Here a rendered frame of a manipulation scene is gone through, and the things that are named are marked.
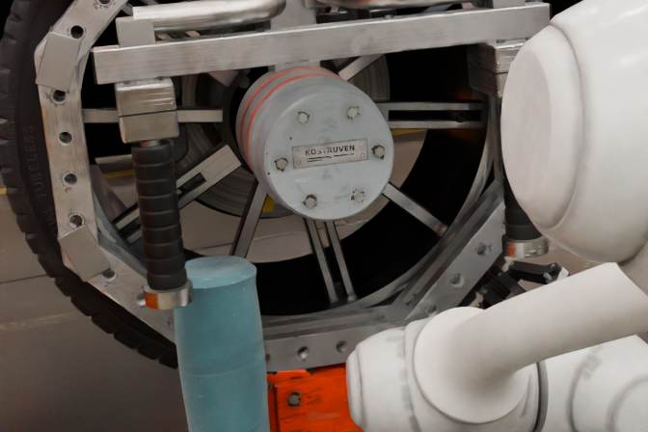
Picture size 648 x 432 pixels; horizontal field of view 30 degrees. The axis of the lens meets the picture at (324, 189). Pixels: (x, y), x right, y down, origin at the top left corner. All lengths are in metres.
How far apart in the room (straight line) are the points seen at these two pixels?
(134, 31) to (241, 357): 0.35
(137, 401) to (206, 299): 1.67
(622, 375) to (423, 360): 0.17
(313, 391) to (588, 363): 0.39
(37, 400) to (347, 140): 1.89
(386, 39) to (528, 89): 0.55
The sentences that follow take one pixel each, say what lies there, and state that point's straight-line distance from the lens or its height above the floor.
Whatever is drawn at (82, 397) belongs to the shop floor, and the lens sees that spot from 2.93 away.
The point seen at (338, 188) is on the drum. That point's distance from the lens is 1.17.
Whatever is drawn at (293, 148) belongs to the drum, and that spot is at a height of 0.86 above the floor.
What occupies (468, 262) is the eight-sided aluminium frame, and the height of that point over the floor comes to 0.68.
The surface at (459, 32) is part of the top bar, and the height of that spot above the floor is 0.96.
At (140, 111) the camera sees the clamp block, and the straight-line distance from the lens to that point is 1.05.
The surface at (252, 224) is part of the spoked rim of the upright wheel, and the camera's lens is 1.42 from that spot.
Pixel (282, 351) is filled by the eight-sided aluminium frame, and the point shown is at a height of 0.60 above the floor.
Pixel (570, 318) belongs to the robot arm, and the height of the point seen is 0.77.
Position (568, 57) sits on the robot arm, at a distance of 0.54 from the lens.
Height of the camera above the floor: 1.10
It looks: 14 degrees down
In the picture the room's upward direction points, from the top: 5 degrees counter-clockwise
